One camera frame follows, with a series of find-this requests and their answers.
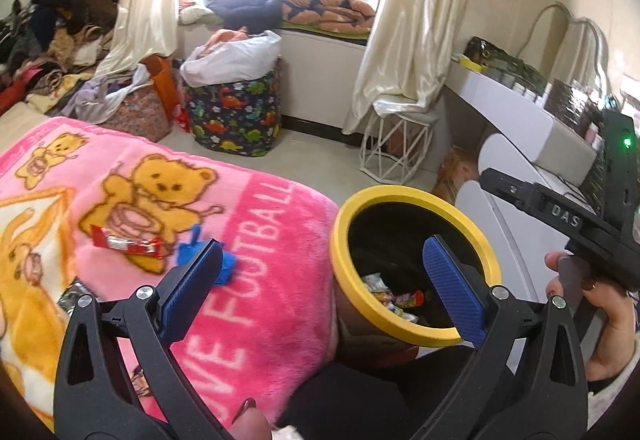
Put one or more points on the person's leg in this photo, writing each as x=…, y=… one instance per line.
x=360, y=400

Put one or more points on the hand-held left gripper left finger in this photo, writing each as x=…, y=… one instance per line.
x=185, y=290

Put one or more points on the orange bag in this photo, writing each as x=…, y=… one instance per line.
x=167, y=87

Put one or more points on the dinosaur print laundry basket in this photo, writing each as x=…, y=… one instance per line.
x=235, y=119

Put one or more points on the red and white bag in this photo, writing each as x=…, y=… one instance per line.
x=182, y=119

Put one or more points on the dark blue jacket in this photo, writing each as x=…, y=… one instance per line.
x=245, y=9

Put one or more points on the person's left hand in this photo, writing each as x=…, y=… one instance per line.
x=252, y=420

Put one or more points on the pink bear printed blanket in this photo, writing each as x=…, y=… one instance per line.
x=280, y=270

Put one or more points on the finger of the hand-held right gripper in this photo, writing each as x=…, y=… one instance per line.
x=505, y=185

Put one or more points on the white plastic bag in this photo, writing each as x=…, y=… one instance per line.
x=235, y=59

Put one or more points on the person's right forearm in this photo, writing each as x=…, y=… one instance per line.
x=617, y=395

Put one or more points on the yellow rimmed trash bin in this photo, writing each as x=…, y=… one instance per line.
x=350, y=220

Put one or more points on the white cabinet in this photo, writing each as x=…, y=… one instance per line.
x=515, y=240

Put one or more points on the heap of wrappers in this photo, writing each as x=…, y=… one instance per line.
x=395, y=300

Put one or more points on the white framed mirror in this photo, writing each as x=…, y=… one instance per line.
x=575, y=39

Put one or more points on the lavender and white clothes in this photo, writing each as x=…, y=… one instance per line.
x=100, y=92

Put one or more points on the pile of dark clothes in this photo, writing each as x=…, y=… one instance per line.
x=55, y=29

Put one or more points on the green windowsill mat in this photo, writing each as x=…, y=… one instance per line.
x=320, y=28

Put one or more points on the orange cardboard box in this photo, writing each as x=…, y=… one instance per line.
x=457, y=172

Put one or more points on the silver foil wrapper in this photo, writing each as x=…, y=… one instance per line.
x=72, y=297

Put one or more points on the orange patterned quilt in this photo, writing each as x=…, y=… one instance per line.
x=330, y=12

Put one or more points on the person's right hand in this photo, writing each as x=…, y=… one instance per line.
x=612, y=330

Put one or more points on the red snack wrapper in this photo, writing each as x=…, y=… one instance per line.
x=125, y=245

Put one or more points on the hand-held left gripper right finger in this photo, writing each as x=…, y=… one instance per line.
x=450, y=285

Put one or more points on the white desk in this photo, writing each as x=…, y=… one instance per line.
x=525, y=114

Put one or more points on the dark green box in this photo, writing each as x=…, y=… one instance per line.
x=500, y=59

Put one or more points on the dark patterned box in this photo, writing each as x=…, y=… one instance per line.
x=575, y=104

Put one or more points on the floral fabric bag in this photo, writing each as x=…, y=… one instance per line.
x=137, y=117

